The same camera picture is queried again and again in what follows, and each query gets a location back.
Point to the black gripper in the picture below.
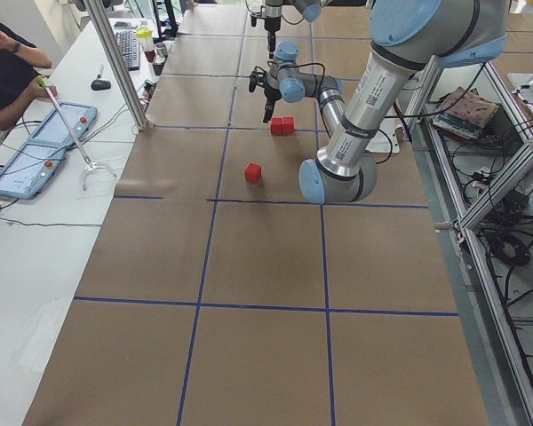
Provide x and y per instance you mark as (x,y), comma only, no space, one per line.
(273,19)
(271,94)

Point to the red block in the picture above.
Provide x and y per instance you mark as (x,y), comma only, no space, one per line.
(276,126)
(253,172)

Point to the red block carried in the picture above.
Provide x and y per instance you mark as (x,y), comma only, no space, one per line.
(288,125)

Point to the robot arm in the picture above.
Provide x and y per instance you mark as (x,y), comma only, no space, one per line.
(308,9)
(404,36)

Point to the metal cup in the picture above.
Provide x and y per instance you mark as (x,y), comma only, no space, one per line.
(161,53)

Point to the yellow lid bottle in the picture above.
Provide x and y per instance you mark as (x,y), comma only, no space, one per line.
(144,36)

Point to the black keyboard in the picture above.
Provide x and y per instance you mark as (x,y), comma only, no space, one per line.
(128,44)

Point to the black computer mouse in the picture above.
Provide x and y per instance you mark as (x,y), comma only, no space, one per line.
(100,85)

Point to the reacher grabber stick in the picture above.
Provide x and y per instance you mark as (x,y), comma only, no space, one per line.
(90,166)

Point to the stack of books and cloth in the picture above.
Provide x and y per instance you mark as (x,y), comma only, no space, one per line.
(464,114)

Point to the lower teach pendant tablet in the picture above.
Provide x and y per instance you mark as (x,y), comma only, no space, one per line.
(28,171)

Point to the person in black shirt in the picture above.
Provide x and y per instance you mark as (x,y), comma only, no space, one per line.
(19,62)

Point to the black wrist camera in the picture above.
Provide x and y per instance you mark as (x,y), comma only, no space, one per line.
(257,78)

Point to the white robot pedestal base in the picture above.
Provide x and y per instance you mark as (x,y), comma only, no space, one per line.
(385,142)

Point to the aluminium frame post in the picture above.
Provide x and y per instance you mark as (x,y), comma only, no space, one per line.
(100,21)

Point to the aluminium frame rail right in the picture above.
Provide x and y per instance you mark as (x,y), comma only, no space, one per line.
(482,192)

